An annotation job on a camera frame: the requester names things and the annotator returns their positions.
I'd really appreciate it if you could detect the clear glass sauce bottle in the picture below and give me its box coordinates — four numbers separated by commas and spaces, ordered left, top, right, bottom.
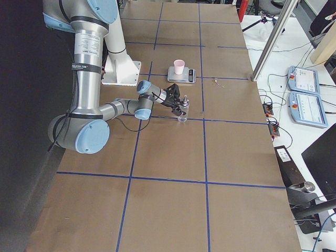
177, 94, 190, 122

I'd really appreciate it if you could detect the aluminium frame post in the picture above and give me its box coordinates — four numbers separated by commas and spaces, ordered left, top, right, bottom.
251, 0, 299, 81

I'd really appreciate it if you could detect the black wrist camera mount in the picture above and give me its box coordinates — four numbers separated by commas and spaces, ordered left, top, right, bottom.
166, 83, 180, 99

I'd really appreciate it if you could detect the upper orange black adapter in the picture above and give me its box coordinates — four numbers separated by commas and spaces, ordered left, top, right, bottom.
262, 103, 274, 117

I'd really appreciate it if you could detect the pink paper cup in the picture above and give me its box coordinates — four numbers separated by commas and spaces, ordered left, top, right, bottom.
173, 59, 185, 75

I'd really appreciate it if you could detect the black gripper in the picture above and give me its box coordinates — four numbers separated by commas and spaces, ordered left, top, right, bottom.
161, 91, 187, 116

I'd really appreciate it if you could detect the blue teach pendant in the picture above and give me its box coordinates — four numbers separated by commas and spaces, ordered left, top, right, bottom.
287, 66, 320, 95
289, 91, 329, 128

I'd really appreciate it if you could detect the silver digital kitchen scale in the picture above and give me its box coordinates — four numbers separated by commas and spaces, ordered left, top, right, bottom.
167, 66, 196, 83

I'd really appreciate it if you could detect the red cylinder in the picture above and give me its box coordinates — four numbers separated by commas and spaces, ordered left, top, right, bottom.
238, 0, 249, 23

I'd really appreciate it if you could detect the orange black adapter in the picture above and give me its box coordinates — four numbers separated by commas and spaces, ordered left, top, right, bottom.
262, 103, 274, 117
268, 121, 280, 139

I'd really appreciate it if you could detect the black camera tripod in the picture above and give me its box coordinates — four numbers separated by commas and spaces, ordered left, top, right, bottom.
242, 15, 278, 34

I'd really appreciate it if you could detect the black clamp stand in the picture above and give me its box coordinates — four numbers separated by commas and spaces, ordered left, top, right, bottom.
286, 183, 335, 234

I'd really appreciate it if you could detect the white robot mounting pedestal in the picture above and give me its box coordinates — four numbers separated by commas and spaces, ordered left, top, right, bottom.
102, 16, 141, 86

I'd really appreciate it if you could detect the lower orange black adapter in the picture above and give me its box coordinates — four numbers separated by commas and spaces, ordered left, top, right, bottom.
268, 121, 280, 139

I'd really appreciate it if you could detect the black box with label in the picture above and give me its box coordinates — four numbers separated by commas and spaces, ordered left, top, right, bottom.
274, 145, 306, 187

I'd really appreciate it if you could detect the lower blue teach pendant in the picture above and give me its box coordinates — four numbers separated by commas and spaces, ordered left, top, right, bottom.
289, 91, 329, 128

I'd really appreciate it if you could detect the upper blue teach pendant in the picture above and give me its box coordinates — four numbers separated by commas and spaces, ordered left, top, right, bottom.
287, 66, 320, 95

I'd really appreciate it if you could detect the black monitor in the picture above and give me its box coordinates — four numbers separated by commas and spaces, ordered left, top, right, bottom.
301, 125, 335, 200

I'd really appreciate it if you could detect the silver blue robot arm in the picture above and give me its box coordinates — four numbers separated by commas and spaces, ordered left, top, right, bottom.
43, 1, 184, 154

